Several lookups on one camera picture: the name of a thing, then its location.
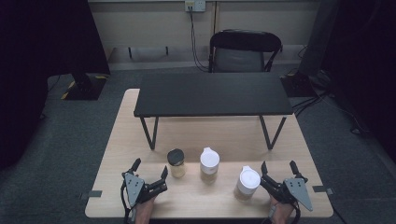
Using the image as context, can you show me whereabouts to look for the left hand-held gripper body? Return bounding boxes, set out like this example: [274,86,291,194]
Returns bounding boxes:
[120,172,169,208]

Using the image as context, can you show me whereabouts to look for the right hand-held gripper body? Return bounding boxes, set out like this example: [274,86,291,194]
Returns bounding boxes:
[260,175,314,213]

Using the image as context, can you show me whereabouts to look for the glass jar with black lid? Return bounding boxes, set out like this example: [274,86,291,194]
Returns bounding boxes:
[166,148,187,179]

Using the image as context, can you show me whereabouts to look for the squat white-lidded seasoning bottle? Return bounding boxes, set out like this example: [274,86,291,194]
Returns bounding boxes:
[233,165,262,201]

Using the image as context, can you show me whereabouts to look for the tall white-lidded seasoning bottle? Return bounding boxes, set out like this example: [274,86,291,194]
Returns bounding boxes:
[199,147,220,184]

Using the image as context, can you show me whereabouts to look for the black raised shelf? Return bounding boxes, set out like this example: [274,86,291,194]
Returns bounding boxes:
[134,72,294,151]

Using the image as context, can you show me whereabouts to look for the person's left hand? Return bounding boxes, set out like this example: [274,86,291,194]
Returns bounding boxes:
[135,196,157,224]

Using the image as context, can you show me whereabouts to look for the person's right hand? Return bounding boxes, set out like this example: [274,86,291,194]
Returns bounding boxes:
[268,197,295,224]

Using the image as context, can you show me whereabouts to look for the grey tape strip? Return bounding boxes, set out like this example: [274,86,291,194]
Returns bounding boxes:
[78,189,103,201]
[312,185,334,196]

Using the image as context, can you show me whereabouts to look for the black stand base yellow tape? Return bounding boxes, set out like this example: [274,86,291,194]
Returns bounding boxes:
[60,73,108,101]

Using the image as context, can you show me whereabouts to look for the black curtain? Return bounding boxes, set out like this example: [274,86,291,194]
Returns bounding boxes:
[0,0,111,171]
[320,0,396,162]

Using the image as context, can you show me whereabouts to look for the black folding chair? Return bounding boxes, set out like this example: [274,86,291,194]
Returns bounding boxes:
[208,29,284,74]

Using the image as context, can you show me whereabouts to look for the grey leaning panel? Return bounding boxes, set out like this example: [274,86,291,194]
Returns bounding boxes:
[298,0,341,77]

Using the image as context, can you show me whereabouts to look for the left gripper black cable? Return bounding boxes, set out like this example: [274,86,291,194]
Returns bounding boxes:
[120,180,133,224]

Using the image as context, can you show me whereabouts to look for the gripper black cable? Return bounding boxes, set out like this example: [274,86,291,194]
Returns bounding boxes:
[291,202,302,224]
[120,180,133,224]

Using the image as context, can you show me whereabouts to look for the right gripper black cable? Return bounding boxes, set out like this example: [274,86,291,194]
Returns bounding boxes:
[291,202,302,224]

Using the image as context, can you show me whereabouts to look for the black floor cables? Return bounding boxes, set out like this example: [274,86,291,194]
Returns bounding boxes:
[292,88,372,135]

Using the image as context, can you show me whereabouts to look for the black wall power cable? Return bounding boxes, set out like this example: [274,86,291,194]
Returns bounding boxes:
[188,5,210,73]

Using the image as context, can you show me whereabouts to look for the white wall socket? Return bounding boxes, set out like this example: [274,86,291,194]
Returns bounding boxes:
[184,0,206,13]

